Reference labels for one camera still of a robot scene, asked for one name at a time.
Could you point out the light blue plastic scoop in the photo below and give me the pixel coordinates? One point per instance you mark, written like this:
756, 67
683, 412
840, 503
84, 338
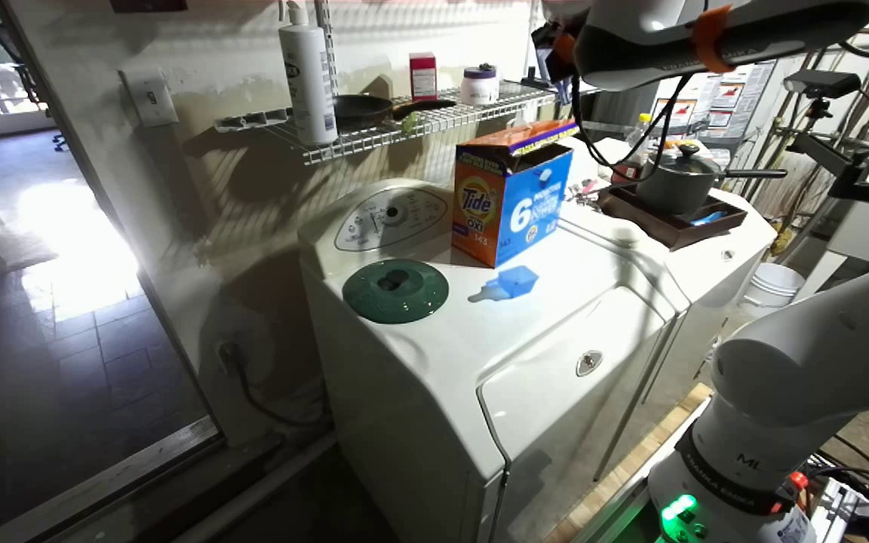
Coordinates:
513, 281

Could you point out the blue orange detergent box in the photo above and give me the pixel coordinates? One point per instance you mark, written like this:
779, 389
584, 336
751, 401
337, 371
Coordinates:
525, 212

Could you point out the black camera tripod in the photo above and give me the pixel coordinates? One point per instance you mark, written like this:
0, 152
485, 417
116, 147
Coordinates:
822, 82

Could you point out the wooden plank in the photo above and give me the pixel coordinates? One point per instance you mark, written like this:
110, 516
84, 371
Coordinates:
648, 453

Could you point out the dark brown tray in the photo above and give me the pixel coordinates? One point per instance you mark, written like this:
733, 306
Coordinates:
677, 230

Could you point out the black frying pan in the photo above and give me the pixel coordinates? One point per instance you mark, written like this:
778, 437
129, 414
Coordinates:
364, 109

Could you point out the clear bottle yellow cap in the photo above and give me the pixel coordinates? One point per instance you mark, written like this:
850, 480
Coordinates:
640, 131

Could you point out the white jar purple lid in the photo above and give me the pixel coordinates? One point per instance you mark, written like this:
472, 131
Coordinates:
478, 87

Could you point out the white dryer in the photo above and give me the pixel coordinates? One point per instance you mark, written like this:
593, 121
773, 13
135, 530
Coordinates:
716, 259

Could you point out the white wall outlet plate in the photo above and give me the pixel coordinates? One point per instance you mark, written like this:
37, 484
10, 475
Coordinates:
151, 97

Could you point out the green lit base light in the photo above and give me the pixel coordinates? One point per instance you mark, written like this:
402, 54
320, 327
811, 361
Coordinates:
681, 516

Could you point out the tall white spray bottle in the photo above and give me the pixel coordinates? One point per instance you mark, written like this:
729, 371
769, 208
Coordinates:
309, 78

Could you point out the green round lid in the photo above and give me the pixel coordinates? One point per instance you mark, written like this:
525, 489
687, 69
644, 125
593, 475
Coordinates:
392, 289

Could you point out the white bucket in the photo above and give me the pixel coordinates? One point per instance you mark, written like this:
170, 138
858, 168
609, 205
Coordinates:
769, 286

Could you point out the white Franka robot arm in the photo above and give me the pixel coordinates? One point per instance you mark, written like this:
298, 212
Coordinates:
815, 362

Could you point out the grey pot with lid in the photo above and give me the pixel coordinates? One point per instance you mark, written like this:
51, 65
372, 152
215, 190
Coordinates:
675, 186

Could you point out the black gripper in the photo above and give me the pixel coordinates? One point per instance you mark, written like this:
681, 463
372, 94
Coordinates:
544, 45

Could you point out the white washing machine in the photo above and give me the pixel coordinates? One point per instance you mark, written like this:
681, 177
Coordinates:
513, 351

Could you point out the red pink package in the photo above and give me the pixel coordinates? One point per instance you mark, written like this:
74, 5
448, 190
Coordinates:
424, 78

